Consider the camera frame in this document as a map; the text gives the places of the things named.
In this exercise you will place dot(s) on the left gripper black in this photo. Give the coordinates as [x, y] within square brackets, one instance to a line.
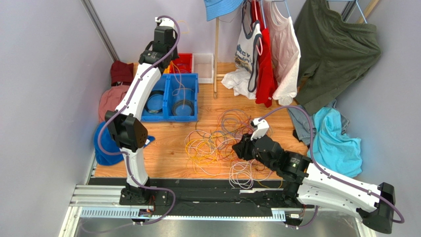
[174, 55]

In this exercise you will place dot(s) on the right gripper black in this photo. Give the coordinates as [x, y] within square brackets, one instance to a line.
[243, 150]

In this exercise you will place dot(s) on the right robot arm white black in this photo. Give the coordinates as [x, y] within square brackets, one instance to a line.
[311, 184]

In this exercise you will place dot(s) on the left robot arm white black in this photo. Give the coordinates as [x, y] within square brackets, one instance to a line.
[124, 124]

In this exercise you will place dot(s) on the yellow small bin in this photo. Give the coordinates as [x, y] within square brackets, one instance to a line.
[166, 69]

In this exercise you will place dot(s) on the red small bin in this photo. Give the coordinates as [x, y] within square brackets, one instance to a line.
[183, 64]

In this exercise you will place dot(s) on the white small bin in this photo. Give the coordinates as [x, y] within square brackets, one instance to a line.
[203, 66]

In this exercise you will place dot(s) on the wooden rack pole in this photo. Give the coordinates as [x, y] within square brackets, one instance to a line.
[215, 93]

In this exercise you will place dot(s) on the dark red cloth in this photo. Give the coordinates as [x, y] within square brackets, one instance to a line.
[121, 73]

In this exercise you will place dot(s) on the blue bucket hat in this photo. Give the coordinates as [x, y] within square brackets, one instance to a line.
[217, 8]

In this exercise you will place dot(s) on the blue double bin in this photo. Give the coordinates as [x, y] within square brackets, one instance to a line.
[174, 98]

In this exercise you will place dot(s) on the grey cloth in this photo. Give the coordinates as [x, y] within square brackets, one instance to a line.
[301, 125]

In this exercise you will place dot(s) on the white printed shirt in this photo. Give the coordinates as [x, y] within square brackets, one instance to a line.
[243, 81]

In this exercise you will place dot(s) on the red garment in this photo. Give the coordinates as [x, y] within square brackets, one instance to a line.
[266, 84]

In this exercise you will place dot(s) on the pink cloth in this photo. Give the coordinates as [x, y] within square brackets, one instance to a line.
[110, 99]

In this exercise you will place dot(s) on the cyan cloth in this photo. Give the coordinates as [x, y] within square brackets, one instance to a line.
[332, 147]

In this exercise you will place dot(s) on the pink tank top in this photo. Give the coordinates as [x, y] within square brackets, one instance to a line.
[285, 53]

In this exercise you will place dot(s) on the blue cloth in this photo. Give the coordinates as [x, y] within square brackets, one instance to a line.
[109, 145]

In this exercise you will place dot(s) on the olive green shirt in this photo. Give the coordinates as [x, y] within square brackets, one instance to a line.
[334, 54]

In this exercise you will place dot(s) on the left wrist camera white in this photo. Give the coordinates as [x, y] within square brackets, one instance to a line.
[165, 22]

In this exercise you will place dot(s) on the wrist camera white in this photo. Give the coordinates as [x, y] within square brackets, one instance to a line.
[165, 22]
[260, 128]

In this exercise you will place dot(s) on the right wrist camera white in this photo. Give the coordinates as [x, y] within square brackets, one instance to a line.
[260, 128]

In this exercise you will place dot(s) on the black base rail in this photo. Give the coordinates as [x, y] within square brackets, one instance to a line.
[200, 197]

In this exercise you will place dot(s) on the metal corner post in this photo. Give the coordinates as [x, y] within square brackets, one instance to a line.
[92, 13]

